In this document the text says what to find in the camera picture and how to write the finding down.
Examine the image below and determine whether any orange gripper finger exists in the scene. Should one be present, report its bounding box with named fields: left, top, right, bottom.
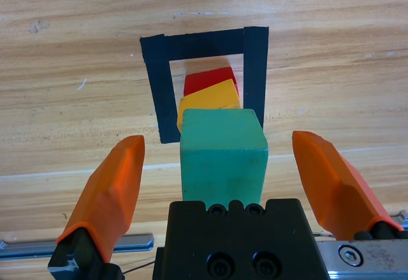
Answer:
left=47, top=135, right=146, bottom=280
left=292, top=130, right=405, bottom=242

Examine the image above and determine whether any green wooden block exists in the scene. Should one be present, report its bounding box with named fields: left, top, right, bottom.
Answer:
left=179, top=108, right=270, bottom=210

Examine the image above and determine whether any yellow wooden block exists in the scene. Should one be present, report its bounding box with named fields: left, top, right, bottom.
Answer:
left=176, top=78, right=240, bottom=133

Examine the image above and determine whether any red wooden block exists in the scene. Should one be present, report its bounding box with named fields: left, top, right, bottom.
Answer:
left=183, top=66, right=238, bottom=98

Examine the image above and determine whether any black tape square outline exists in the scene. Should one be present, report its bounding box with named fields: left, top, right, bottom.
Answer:
left=139, top=26, right=270, bottom=145

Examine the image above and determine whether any silver metal rail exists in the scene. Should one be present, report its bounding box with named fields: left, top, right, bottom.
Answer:
left=0, top=233, right=156, bottom=260
left=386, top=209, right=408, bottom=232

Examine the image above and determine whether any thin black cable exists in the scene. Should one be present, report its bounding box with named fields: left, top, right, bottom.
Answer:
left=122, top=260, right=156, bottom=275

